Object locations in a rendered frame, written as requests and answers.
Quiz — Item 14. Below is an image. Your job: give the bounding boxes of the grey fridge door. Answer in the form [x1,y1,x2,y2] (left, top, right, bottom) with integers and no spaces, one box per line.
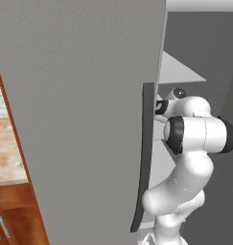
[0,0,168,245]

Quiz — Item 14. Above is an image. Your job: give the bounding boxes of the pale grey fridge shelf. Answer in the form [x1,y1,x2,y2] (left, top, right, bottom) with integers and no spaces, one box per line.
[157,50,208,86]

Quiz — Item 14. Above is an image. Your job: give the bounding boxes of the brown wooden cupboard side panel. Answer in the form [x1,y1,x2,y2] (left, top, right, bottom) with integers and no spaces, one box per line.
[0,52,51,245]

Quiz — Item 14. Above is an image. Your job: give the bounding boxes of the grey fridge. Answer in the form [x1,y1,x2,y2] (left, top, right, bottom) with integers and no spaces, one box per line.
[137,0,233,245]

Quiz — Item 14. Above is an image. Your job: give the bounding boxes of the brown wooden drawer front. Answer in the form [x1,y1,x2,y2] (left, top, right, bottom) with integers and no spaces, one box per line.
[0,183,36,212]

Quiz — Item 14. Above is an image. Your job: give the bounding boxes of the brown wooden cupboard door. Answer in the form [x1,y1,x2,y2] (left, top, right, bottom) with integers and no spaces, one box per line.
[0,205,48,245]

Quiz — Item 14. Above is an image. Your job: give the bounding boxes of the dark grey fridge door handle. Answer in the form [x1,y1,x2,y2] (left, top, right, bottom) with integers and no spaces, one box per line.
[129,81,156,234]

